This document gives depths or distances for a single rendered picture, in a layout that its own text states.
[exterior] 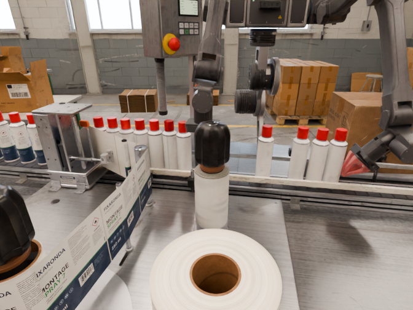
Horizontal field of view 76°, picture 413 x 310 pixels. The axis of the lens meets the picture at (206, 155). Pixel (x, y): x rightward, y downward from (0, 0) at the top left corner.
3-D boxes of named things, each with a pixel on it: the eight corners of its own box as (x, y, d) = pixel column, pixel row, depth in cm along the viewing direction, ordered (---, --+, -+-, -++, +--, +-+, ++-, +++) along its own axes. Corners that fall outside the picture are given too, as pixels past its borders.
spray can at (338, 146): (322, 189, 88) (335, 131, 80) (319, 181, 93) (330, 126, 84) (338, 190, 88) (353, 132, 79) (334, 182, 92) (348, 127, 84)
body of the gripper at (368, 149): (361, 159, 79) (383, 143, 76) (350, 146, 88) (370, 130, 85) (375, 172, 80) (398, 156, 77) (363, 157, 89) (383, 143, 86)
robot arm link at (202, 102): (224, 65, 76) (195, 60, 75) (227, 69, 65) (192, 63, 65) (216, 106, 81) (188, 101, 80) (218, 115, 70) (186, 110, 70)
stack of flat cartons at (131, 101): (120, 112, 480) (117, 95, 466) (126, 105, 528) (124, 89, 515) (156, 112, 484) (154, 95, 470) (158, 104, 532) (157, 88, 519)
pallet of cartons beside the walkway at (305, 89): (329, 125, 418) (342, 66, 380) (276, 125, 417) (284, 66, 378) (302, 105, 527) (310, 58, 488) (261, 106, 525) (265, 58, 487)
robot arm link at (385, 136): (400, 130, 82) (390, 120, 80) (415, 141, 76) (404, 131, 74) (380, 145, 85) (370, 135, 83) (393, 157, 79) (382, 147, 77)
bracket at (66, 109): (31, 114, 79) (30, 110, 79) (56, 104, 89) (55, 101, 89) (72, 115, 77) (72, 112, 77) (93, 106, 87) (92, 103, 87)
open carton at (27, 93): (-19, 117, 194) (-38, 64, 178) (19, 101, 240) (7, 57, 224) (36, 116, 197) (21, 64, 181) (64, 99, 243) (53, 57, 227)
